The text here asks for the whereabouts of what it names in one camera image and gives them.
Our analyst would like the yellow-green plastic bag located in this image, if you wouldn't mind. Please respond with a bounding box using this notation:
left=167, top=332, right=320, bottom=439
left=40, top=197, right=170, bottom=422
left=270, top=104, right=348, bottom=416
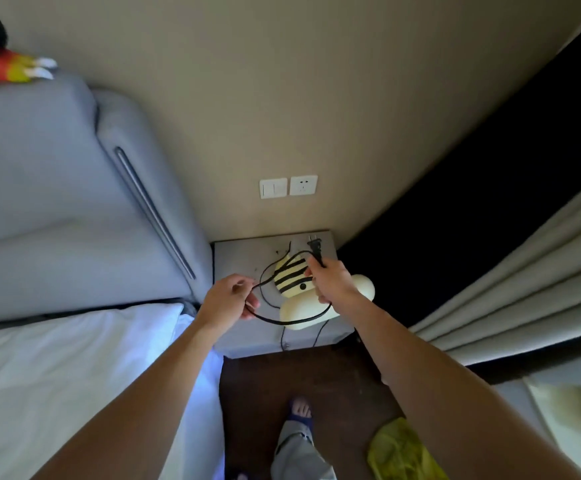
left=367, top=418, right=450, bottom=480

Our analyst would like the grey bedside table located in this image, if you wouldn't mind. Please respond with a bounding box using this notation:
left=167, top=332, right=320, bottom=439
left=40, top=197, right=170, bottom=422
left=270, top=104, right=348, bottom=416
left=213, top=230, right=355, bottom=359

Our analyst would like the person's foot in blue slipper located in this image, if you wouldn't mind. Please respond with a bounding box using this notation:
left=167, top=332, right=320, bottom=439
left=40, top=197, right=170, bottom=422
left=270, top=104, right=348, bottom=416
left=289, top=398, right=314, bottom=431

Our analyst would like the cartoon boy plush doll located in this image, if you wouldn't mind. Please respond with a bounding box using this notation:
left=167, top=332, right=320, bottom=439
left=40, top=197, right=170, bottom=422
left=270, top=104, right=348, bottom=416
left=0, top=2, right=58, bottom=89

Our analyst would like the bee-shaped striped night lamp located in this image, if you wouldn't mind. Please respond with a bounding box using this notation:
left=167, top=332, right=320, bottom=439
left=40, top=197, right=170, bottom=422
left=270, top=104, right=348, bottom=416
left=273, top=252, right=375, bottom=330

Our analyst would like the person's right forearm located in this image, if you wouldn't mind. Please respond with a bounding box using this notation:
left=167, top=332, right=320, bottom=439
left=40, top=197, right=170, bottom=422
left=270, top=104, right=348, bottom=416
left=331, top=291, right=581, bottom=480

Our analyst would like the white wall power socket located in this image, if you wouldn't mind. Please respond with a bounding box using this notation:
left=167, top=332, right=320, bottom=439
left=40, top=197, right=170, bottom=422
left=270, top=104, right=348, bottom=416
left=290, top=175, right=318, bottom=197

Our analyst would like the person's left hand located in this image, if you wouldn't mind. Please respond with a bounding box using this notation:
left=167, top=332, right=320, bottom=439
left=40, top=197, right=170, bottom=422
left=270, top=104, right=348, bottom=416
left=199, top=274, right=261, bottom=332

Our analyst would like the grey upholstered bed headboard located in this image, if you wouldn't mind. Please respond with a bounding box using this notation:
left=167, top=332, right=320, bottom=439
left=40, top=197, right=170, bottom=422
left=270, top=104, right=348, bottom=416
left=0, top=69, right=214, bottom=325

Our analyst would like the beige curtain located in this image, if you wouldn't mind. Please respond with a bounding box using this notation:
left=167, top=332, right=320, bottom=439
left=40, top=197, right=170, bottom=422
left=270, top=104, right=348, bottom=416
left=408, top=166, right=581, bottom=366

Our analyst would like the person's leg in grey trousers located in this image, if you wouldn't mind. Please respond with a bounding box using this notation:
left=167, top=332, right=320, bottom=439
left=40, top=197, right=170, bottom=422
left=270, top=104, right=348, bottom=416
left=271, top=419, right=338, bottom=480

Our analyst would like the white bed sheet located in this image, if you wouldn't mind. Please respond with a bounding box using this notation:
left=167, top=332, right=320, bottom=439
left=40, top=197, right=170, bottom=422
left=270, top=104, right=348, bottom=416
left=159, top=315, right=226, bottom=480

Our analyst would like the white bed pillow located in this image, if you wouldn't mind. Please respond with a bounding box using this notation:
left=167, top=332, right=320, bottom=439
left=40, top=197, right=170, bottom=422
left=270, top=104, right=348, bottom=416
left=0, top=303, right=185, bottom=480

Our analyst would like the pale yellow cushion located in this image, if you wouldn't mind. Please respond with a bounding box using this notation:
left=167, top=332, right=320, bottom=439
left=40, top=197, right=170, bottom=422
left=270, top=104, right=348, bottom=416
left=523, top=377, right=581, bottom=480

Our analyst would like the white wall light switch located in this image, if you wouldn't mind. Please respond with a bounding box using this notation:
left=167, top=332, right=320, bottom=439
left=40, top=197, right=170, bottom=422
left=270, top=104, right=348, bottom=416
left=260, top=178, right=289, bottom=199

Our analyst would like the person's left forearm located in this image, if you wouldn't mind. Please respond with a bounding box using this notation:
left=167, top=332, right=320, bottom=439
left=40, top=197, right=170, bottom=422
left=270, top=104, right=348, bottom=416
left=32, top=315, right=224, bottom=480

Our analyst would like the black power cable with plug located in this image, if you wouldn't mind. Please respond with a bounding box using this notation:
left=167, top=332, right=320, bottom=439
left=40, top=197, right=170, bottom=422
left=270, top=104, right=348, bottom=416
left=251, top=235, right=333, bottom=352

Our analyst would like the person's right hand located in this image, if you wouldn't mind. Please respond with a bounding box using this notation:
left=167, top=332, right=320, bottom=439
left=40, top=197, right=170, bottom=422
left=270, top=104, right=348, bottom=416
left=305, top=259, right=364, bottom=306

